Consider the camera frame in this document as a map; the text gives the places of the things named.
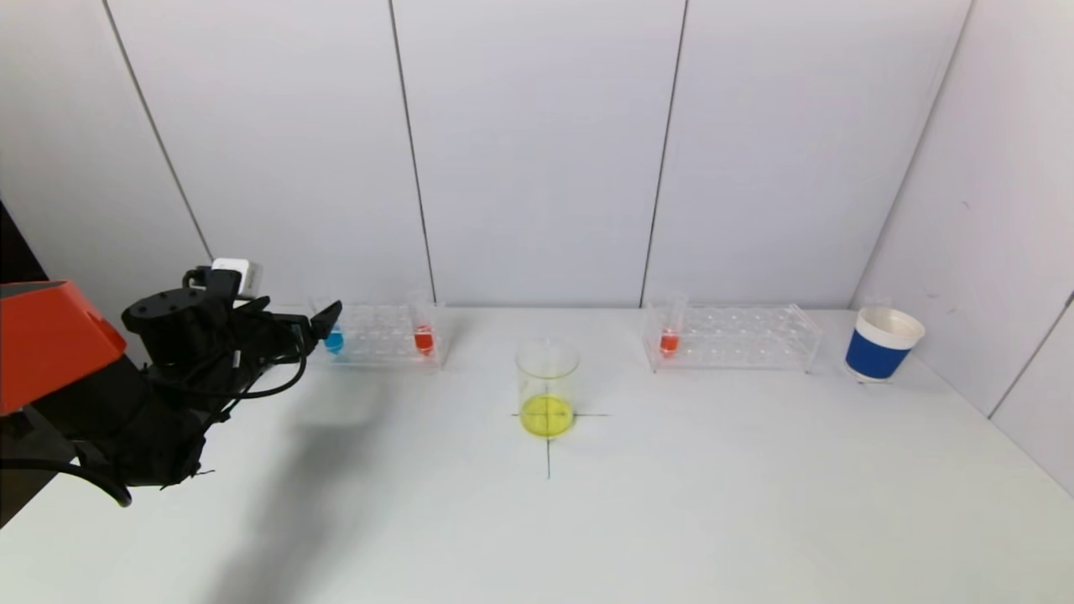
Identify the clear glass beaker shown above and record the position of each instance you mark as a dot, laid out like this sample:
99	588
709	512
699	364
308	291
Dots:
547	415

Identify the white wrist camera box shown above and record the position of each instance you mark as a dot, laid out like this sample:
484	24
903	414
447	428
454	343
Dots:
239	275

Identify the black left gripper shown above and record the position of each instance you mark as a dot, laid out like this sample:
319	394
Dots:
303	323

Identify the clear acrylic test tube rack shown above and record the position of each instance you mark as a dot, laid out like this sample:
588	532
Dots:
738	348
386	348

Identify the blue paper cup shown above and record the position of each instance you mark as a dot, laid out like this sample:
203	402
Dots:
874	354

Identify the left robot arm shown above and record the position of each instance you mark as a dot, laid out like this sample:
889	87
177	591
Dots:
50	344

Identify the red pigment test tube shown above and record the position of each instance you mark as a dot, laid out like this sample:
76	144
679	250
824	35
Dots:
668	342
424	340

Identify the blue pigment test tube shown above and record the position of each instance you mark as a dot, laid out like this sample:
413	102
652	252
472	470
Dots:
335	342

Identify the yellow pigment test tube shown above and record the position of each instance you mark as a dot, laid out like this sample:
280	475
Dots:
877	304

